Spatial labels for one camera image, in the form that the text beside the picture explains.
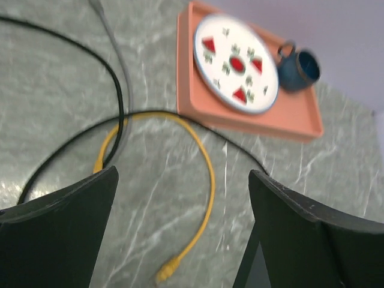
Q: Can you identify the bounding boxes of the grey ethernet cable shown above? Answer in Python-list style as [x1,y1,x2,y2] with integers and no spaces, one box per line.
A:
[89,0,134,160]

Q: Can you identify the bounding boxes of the yellow ethernet cable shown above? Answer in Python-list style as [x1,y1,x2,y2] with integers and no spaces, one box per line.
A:
[93,110,217,284]

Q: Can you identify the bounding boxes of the dark blue mug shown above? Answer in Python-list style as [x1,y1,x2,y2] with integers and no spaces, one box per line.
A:
[277,41,321,92]

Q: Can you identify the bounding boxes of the white watermelon pattern plate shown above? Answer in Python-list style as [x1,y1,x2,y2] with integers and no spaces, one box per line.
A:
[193,13,279,114]

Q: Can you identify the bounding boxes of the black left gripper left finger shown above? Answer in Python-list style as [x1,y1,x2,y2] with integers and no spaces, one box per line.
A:
[1,166,119,287]

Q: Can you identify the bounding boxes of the black ethernet cable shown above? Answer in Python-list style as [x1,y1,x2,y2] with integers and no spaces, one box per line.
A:
[0,16,272,205]

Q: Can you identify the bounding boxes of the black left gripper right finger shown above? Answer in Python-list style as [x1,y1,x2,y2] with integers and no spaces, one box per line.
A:
[233,170,383,287]

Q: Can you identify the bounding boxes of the salmon pink tray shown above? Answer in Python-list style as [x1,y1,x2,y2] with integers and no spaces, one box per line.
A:
[176,1,323,142]

